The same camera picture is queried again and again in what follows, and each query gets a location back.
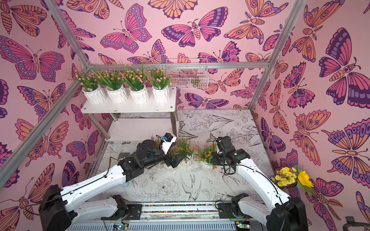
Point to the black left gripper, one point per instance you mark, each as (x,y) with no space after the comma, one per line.
(174,163)

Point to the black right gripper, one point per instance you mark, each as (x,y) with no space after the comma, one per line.
(218,157)

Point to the pink flower pot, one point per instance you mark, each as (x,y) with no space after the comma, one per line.
(114,85)
(91,87)
(160,84)
(136,78)

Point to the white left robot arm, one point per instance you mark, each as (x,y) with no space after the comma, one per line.
(92,184)

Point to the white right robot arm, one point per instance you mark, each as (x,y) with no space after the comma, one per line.
(260,184)

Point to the white two-tier rack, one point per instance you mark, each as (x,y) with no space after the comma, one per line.
(136,129)

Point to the yellow sunflower bouquet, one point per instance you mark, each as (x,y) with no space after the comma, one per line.
(293,176)

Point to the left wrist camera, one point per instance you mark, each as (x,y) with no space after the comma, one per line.
(167,142)

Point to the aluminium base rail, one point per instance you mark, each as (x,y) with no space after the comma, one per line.
(178,216)

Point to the white wire basket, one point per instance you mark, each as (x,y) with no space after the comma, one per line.
(188,73)

